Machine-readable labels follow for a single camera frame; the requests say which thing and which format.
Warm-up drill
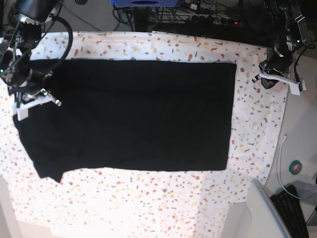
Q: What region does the green tape roll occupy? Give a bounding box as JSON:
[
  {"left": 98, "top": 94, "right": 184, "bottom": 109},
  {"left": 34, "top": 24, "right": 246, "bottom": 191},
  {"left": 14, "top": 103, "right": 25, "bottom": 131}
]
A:
[{"left": 289, "top": 160, "right": 302, "bottom": 175}]

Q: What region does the white bin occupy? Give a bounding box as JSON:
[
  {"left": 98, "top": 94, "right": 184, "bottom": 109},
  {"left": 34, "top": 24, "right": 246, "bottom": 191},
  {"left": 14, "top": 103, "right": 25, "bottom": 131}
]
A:
[{"left": 221, "top": 179, "right": 291, "bottom": 238}]

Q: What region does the blue box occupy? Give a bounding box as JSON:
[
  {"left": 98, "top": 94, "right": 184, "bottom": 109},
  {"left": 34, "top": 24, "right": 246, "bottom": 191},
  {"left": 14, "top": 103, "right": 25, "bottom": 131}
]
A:
[{"left": 110, "top": 0, "right": 184, "bottom": 7}]

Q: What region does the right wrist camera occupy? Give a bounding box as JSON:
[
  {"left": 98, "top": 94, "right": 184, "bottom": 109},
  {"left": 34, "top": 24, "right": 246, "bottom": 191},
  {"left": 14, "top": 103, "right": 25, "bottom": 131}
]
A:
[{"left": 16, "top": 109, "right": 29, "bottom": 121}]

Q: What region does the white cable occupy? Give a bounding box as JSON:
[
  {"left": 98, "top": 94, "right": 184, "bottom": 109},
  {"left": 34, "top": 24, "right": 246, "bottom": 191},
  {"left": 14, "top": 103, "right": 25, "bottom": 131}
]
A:
[{"left": 276, "top": 134, "right": 301, "bottom": 199}]

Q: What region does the black t-shirt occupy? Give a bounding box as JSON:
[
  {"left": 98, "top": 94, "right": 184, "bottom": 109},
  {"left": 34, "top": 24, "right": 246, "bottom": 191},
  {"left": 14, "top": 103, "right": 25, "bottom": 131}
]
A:
[{"left": 13, "top": 59, "right": 236, "bottom": 182}]

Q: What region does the terrazzo patterned tablecloth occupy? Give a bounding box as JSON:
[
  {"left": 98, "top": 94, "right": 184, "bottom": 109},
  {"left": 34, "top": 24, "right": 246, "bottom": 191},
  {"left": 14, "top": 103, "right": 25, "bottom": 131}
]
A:
[{"left": 0, "top": 32, "right": 288, "bottom": 238}]

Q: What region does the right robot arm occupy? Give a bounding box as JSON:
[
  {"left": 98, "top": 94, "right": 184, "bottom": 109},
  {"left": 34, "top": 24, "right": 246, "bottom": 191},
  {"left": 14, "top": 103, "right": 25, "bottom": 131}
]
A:
[{"left": 0, "top": 0, "right": 73, "bottom": 112}]

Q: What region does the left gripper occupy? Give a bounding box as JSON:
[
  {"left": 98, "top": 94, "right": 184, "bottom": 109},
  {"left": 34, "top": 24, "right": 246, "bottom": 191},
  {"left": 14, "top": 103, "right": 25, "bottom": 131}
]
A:
[{"left": 252, "top": 49, "right": 301, "bottom": 94}]

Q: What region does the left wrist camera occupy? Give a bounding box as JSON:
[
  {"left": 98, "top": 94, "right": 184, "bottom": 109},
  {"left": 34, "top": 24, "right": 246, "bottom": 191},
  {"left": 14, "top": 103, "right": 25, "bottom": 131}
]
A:
[{"left": 299, "top": 79, "right": 306, "bottom": 92}]

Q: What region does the black power strip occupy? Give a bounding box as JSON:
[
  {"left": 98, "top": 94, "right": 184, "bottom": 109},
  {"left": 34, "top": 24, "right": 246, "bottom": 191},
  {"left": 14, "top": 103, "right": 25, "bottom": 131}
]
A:
[{"left": 189, "top": 14, "right": 242, "bottom": 27}]

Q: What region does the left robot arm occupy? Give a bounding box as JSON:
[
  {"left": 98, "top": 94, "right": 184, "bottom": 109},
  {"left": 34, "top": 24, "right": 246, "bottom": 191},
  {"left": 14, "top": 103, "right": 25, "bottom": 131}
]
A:
[{"left": 253, "top": 0, "right": 311, "bottom": 96}]

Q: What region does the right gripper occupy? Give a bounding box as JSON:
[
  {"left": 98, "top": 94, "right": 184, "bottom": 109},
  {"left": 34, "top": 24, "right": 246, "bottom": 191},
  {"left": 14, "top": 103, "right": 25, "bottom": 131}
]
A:
[{"left": 4, "top": 68, "right": 62, "bottom": 112}]

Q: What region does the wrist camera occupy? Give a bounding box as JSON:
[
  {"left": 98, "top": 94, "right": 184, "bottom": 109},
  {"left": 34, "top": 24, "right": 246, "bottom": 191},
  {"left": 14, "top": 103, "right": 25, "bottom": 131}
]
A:
[
  {"left": 16, "top": 109, "right": 29, "bottom": 121},
  {"left": 299, "top": 79, "right": 306, "bottom": 92}
]

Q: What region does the black keyboard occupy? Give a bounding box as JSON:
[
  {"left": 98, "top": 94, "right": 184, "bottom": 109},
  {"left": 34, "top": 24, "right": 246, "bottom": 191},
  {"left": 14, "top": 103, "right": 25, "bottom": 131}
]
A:
[{"left": 270, "top": 190, "right": 309, "bottom": 238}]

